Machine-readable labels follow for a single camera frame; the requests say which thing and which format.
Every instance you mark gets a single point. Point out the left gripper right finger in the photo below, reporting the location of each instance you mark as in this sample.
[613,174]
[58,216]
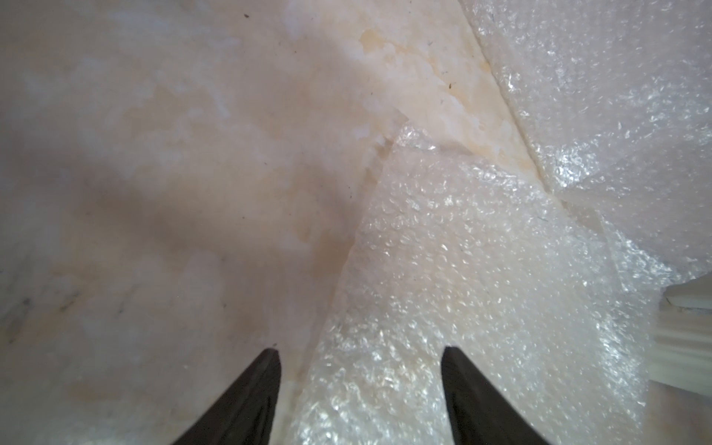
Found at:
[477,411]

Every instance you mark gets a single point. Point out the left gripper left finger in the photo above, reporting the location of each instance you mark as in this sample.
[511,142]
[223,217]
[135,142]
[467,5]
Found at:
[244,413]

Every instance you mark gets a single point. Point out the small white ribbed vase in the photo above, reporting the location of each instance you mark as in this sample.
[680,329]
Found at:
[681,355]

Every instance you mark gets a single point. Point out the bubble wrap pile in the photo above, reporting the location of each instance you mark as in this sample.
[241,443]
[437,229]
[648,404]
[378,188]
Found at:
[614,101]

